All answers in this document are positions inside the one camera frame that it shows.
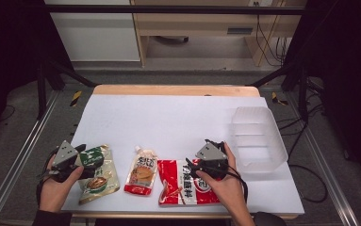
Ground right hand-held gripper cable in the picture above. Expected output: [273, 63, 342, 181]
[214, 164, 249, 203]

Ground hand-held gripper cable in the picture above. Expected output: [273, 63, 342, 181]
[36, 147, 61, 209]
[214, 164, 249, 203]

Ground black hanging desk cables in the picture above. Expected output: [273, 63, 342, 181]
[254, 1, 288, 68]

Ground white sheet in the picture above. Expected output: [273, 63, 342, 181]
[60, 94, 305, 216]

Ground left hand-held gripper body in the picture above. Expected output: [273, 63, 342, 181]
[47, 139, 87, 184]

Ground left hand-held gripper cable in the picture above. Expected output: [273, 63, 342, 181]
[36, 147, 61, 209]

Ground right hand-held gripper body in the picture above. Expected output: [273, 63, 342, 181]
[195, 139, 229, 180]

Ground wooden table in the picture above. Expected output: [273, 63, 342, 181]
[71, 84, 299, 220]

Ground translucent plastic bin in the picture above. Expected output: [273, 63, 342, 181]
[230, 105, 289, 174]

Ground thin black floor cable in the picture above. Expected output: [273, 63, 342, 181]
[0, 104, 16, 122]

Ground light wooden desk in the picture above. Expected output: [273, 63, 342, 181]
[130, 0, 308, 68]

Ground green and beige food packet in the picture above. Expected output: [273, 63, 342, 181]
[75, 144, 121, 205]

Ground yellow and black floor tape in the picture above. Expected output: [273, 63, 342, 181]
[271, 91, 289, 106]
[70, 89, 84, 108]

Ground red and white seasoning packet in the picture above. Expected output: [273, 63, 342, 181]
[156, 158, 223, 206]

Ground black horizontal frame bar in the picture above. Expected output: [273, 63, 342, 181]
[42, 4, 306, 15]

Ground black metal stand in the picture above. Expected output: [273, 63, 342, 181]
[249, 60, 311, 124]
[36, 58, 100, 121]

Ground dark curtain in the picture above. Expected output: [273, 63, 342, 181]
[0, 0, 75, 149]
[283, 0, 361, 192]

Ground white cabinet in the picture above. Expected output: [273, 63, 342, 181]
[43, 0, 141, 62]

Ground aluminium floor rail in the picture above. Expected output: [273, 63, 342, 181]
[0, 89, 61, 226]
[286, 90, 360, 226]

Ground black floor cables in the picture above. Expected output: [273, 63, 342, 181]
[276, 78, 330, 204]

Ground person's right hand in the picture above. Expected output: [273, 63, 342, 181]
[196, 141, 250, 215]

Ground person's left hand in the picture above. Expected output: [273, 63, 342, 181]
[39, 154, 85, 214]

